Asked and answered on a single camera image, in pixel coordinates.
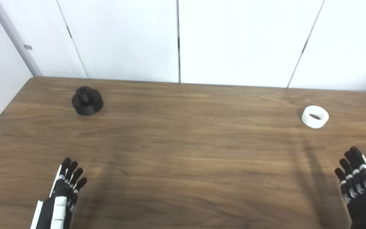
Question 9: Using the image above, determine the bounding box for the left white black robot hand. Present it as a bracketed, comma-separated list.
[30, 157, 87, 229]

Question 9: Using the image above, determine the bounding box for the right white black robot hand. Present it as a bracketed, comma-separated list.
[335, 146, 366, 229]

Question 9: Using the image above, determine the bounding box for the white plastic ring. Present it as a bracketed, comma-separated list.
[302, 106, 329, 129]

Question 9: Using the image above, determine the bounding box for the round black plastic part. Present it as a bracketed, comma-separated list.
[71, 86, 104, 116]

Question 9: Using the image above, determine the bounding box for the grey vertical wall post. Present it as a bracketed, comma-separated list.
[0, 0, 43, 77]

